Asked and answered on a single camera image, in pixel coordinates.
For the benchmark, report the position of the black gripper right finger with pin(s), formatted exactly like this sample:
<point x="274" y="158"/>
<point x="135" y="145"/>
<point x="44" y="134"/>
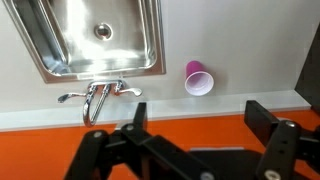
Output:
<point x="283" y="143"/>

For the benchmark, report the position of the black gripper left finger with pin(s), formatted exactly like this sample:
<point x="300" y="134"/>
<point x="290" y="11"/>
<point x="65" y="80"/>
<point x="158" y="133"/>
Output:
<point x="133" y="150"/>

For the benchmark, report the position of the dark brown cabinet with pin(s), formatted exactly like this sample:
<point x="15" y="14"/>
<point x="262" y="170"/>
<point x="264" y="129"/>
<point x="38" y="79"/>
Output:
<point x="311" y="80"/>

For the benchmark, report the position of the white counter backsplash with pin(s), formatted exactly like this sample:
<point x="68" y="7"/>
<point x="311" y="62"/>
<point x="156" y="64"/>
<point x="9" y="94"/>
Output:
<point x="200" y="106"/>

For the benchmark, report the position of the purple plastic cup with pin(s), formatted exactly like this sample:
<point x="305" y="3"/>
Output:
<point x="199" y="81"/>

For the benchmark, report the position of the stainless steel sink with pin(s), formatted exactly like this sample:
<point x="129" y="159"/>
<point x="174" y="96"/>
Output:
<point x="83" y="50"/>

